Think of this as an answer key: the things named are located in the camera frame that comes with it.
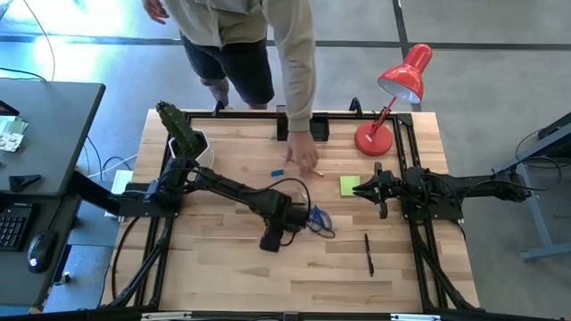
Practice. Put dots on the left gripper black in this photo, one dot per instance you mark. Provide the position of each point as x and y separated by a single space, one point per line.
285 211

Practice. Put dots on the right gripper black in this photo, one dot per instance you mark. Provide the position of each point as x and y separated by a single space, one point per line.
383 191

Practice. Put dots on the blue eraser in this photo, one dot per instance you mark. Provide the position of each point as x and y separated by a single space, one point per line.
277 172

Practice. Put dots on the yellow wooden pencil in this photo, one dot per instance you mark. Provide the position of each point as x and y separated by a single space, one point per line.
319 173

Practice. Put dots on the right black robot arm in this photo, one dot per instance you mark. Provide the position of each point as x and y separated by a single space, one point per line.
473 183

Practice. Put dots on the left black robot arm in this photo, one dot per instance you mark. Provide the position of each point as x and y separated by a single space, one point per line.
223 187

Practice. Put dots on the black mesh desk organizer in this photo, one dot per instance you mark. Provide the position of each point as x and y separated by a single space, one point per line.
320 128

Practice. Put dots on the green sticky note pad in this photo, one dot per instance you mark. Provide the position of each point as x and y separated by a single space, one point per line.
345 183

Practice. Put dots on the red desk lamp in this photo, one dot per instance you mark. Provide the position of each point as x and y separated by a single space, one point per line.
374 139

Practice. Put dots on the person's hand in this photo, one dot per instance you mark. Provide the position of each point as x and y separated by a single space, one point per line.
303 151
154 11

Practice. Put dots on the black pen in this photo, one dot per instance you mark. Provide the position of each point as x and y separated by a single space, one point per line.
369 254

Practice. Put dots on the white hexagonal plant pot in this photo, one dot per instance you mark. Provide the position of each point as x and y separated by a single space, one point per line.
206 153

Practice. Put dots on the green cactus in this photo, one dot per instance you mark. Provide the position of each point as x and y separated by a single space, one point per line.
178 127

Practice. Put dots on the grey metal side table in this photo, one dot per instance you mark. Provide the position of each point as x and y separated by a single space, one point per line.
533 205

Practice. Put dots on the white power box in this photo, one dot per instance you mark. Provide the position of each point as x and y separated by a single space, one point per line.
113 196

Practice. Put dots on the person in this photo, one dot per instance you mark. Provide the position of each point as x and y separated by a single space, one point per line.
232 27

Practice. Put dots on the black computer mouse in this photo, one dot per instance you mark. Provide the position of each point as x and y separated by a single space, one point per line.
41 252

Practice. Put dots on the black plastic clip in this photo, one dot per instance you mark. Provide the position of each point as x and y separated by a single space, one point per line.
22 182

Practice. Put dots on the black keyboard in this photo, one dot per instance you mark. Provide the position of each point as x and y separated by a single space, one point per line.
13 227

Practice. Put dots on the dark grey keyboard desk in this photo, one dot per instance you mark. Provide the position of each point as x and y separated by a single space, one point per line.
13 285

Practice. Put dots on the pale green paper cards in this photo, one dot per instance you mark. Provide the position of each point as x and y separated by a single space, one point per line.
11 134

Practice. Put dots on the dark tablet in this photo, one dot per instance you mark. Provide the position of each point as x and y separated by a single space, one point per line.
6 108

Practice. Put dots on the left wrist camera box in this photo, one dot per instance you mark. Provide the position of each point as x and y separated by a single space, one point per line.
270 243

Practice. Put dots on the black triangular frame clamp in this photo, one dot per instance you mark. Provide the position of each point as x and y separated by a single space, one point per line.
219 110
355 108

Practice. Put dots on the silver metal bracket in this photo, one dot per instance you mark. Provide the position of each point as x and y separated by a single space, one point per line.
166 316
415 317

